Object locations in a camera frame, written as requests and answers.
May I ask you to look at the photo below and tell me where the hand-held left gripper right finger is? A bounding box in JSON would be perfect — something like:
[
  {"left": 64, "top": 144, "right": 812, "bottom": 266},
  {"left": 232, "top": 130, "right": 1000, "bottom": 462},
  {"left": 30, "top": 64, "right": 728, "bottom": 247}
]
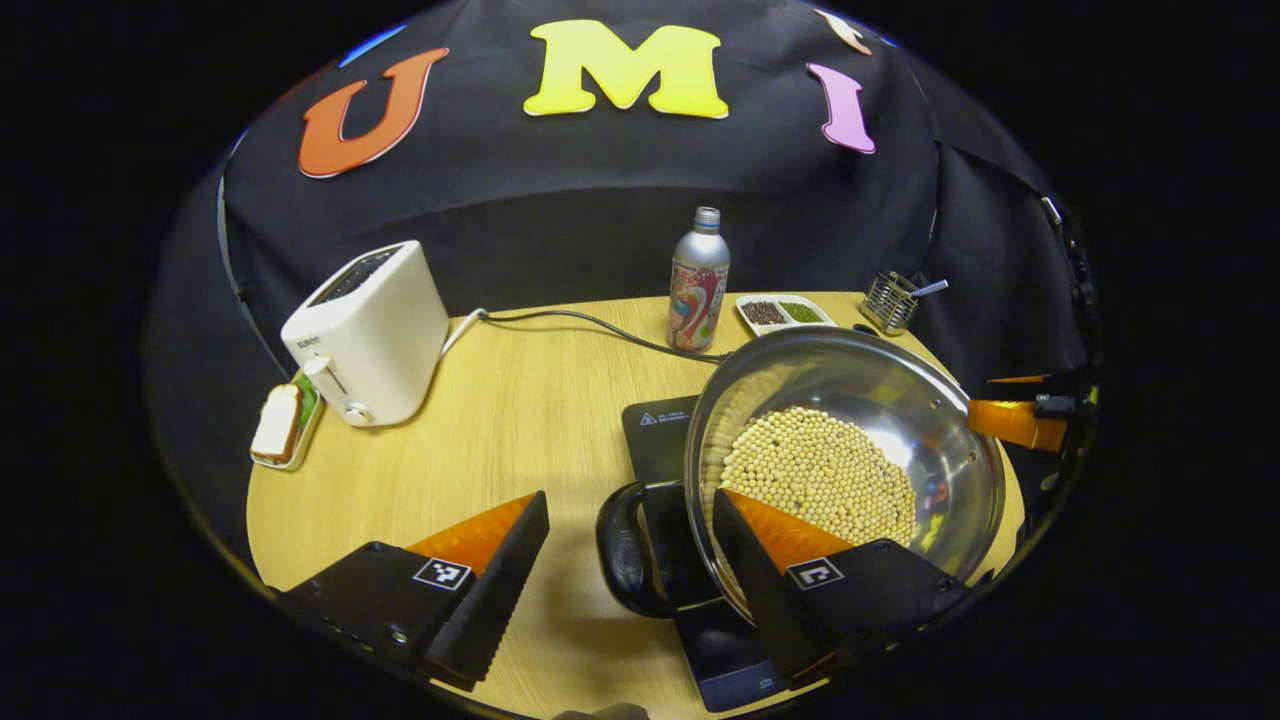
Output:
[{"left": 712, "top": 488, "right": 971, "bottom": 691}]

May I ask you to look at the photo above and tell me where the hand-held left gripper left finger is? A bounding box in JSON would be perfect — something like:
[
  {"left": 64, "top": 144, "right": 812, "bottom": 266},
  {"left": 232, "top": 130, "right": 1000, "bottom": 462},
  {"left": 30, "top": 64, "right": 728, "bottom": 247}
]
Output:
[{"left": 278, "top": 490, "right": 551, "bottom": 693}]

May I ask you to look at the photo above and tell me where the steel pot with beans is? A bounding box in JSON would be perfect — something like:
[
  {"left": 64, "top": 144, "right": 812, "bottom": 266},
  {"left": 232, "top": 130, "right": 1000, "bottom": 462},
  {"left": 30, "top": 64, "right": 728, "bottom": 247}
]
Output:
[{"left": 596, "top": 325, "right": 1008, "bottom": 626}]

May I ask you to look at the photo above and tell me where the black induction cooktop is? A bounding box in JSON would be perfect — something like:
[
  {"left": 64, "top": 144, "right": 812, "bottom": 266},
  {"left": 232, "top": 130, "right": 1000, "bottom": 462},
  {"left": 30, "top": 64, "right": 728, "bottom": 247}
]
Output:
[{"left": 620, "top": 395, "right": 791, "bottom": 713}]

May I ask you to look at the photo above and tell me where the white divided bean dish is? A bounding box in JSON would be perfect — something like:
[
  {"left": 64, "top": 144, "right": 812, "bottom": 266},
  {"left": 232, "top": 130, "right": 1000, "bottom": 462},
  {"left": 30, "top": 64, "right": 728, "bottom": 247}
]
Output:
[{"left": 735, "top": 292, "right": 839, "bottom": 338}]

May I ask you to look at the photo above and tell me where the small green plate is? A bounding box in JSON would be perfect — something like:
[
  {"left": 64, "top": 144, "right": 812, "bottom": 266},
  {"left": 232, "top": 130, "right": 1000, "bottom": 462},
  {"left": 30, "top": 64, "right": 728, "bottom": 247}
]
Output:
[{"left": 250, "top": 370, "right": 326, "bottom": 471}]

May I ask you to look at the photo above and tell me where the toy bread slice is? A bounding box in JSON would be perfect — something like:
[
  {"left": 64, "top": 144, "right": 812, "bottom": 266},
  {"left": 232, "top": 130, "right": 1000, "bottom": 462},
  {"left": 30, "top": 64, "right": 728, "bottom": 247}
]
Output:
[{"left": 250, "top": 383, "right": 303, "bottom": 463}]

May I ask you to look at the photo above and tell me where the white toaster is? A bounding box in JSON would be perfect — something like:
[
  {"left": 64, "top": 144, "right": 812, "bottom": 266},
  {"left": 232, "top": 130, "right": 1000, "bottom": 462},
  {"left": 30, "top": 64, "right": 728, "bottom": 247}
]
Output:
[{"left": 281, "top": 240, "right": 451, "bottom": 429}]

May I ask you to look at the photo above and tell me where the silver drink bottle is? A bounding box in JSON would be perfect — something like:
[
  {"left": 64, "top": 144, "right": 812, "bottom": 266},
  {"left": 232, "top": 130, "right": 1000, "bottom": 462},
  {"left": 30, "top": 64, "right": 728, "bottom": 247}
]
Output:
[{"left": 667, "top": 207, "right": 731, "bottom": 353}]

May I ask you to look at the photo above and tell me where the wire mesh holder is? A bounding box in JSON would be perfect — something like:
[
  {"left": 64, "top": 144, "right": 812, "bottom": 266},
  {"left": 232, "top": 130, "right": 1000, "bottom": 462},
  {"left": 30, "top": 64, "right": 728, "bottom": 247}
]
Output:
[{"left": 860, "top": 270, "right": 919, "bottom": 336}]

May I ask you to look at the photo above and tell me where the white toaster cable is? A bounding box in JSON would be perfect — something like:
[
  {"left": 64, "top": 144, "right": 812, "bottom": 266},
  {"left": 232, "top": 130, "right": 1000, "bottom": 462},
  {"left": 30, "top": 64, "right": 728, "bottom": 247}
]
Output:
[{"left": 440, "top": 308, "right": 491, "bottom": 359}]

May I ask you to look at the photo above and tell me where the black power cable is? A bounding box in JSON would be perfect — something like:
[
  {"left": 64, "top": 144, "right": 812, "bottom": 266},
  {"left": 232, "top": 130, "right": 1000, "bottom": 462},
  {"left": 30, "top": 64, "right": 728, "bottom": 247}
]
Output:
[{"left": 485, "top": 308, "right": 731, "bottom": 363}]

